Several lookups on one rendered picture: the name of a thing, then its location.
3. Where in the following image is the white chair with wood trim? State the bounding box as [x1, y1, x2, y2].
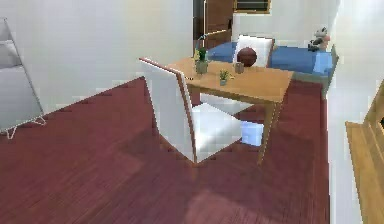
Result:
[138, 57, 244, 165]
[199, 34, 276, 116]

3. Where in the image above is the small potted plant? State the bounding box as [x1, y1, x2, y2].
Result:
[218, 69, 231, 87]

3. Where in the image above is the large potted plant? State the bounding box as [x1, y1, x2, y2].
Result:
[193, 46, 210, 75]

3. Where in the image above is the pale blue box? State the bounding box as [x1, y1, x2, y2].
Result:
[240, 121, 265, 148]

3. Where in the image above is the wooden table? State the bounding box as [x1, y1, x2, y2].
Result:
[166, 56, 295, 166]

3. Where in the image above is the brown basketball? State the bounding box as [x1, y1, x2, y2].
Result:
[236, 47, 258, 68]

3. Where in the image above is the brown wooden door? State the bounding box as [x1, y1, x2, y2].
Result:
[193, 0, 235, 51]

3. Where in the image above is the blue bed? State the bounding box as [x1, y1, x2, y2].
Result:
[205, 41, 340, 98]

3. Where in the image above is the wood framed window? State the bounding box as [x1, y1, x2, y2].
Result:
[233, 0, 272, 15]

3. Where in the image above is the black and white teddy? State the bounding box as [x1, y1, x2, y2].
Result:
[307, 27, 332, 53]

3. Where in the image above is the grey leaning shelf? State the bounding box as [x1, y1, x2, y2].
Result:
[0, 17, 47, 140]

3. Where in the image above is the wooden cabinet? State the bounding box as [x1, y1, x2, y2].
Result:
[345, 79, 384, 224]

